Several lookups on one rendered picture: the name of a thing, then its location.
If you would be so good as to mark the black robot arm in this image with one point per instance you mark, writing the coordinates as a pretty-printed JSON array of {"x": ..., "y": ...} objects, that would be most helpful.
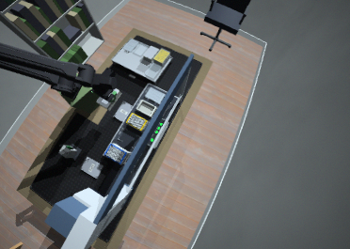
[{"x": 39, "y": 67}]

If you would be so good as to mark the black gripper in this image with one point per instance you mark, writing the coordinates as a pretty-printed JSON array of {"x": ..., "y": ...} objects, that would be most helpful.
[{"x": 103, "y": 94}]

